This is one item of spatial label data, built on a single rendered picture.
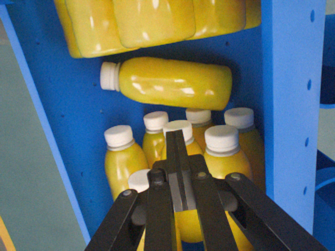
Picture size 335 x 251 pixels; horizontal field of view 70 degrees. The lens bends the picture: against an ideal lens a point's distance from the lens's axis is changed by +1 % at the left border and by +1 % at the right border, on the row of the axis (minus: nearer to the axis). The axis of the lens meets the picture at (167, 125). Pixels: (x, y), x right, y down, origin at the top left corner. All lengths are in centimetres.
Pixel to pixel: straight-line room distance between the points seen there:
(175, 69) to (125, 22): 14
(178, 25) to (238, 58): 19
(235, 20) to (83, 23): 14
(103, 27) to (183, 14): 8
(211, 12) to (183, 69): 11
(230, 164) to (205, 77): 12
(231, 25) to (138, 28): 9
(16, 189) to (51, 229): 38
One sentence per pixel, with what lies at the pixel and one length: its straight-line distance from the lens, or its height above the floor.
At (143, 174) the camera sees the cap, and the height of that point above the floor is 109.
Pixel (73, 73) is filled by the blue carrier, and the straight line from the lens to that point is 35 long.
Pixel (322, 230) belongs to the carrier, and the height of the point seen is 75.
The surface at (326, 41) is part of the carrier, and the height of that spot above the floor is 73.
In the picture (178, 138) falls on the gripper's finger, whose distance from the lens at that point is 19.
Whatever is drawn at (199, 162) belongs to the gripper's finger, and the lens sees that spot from 17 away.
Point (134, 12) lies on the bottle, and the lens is 19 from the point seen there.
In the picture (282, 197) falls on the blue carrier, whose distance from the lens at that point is 20.
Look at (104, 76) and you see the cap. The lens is 34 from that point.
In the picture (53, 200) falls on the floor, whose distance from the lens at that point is 187.
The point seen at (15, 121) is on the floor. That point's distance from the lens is 168.
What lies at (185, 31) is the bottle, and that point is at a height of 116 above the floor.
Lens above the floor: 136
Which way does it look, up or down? 70 degrees down
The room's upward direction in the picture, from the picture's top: 177 degrees clockwise
